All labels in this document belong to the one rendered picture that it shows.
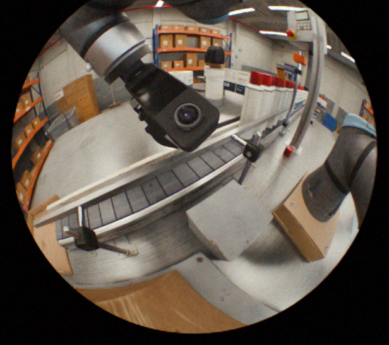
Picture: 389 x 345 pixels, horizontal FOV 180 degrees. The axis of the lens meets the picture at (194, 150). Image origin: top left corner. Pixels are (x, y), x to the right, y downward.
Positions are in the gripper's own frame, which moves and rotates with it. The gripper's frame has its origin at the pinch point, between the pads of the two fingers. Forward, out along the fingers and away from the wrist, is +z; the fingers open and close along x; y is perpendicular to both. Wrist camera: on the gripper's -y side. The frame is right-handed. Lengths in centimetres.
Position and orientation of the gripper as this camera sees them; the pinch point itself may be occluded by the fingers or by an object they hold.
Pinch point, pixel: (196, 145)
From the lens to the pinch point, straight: 25.1
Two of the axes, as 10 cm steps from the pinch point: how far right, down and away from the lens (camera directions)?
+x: -7.1, 7.0, -0.5
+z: 4.1, 4.7, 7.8
